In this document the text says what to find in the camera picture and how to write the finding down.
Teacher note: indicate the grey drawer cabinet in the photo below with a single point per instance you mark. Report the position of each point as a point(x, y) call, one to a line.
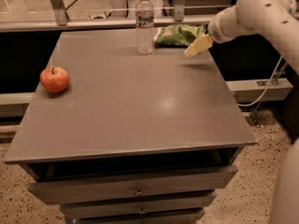
point(125, 113)

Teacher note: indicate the clear plastic water bottle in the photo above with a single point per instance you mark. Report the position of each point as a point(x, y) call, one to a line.
point(144, 24)

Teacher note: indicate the bottom grey drawer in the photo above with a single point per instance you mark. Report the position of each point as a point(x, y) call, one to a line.
point(165, 217)

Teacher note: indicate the grey metal railing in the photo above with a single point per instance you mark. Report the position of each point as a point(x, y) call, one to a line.
point(62, 15)

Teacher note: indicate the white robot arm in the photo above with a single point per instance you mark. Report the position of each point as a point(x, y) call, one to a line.
point(274, 20)

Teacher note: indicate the top grey drawer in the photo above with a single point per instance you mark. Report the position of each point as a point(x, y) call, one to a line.
point(135, 185)

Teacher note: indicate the green jalapeno chip bag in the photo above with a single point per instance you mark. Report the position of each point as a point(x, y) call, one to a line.
point(178, 34)

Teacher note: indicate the red apple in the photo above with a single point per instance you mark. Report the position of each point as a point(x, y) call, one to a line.
point(54, 79)

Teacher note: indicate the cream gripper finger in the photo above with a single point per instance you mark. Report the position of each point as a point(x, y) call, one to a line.
point(200, 44)

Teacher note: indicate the middle grey drawer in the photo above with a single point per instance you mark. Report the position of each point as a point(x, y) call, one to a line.
point(139, 205)

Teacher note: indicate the grey drawer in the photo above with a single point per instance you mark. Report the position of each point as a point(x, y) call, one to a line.
point(135, 185)
point(139, 205)
point(165, 217)

